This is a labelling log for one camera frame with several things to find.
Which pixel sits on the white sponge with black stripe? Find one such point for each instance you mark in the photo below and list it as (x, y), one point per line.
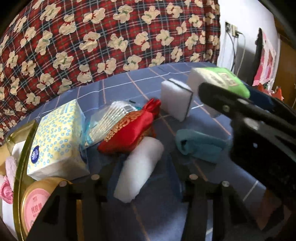
(175, 99)

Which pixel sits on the blue plaid bedsheet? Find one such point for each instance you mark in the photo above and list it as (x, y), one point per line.
(208, 126)

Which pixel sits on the teal cloth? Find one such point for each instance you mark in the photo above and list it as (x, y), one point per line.
(198, 143)

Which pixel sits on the clear cotton swab pack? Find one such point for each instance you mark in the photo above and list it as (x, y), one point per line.
(108, 118)

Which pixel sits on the red satin pouch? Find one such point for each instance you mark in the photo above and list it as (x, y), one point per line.
(129, 132)

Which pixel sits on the white cotton roll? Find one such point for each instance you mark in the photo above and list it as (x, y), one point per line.
(138, 166)

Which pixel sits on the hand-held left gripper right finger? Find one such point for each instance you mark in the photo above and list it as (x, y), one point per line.
(178, 180)

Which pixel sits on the green tissue packet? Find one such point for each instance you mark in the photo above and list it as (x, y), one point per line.
(219, 76)

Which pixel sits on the pale pink fluffy cloth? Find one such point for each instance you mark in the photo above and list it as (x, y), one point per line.
(10, 166)

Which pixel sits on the gold metal tin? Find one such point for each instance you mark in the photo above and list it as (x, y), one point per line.
(19, 166)

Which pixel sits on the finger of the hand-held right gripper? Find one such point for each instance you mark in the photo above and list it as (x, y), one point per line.
(260, 98)
(222, 99)

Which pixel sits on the pink-lidded round jar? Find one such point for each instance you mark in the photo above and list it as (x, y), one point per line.
(37, 204)

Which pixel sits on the red plaid bear-print blanket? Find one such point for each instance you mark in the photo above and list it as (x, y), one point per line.
(92, 58)

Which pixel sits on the white wall socket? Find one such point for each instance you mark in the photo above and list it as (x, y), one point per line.
(234, 31)
(228, 27)

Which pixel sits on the yellow blue-dotted tissue pack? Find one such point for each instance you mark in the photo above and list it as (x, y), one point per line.
(55, 143)

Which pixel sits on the red plastic bag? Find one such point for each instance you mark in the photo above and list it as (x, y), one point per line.
(277, 91)

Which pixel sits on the pink patterned bag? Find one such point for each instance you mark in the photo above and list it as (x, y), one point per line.
(268, 60)

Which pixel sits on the person's right hand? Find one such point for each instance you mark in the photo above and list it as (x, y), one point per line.
(272, 208)

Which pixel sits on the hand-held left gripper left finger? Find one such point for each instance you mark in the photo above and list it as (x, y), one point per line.
(114, 180)

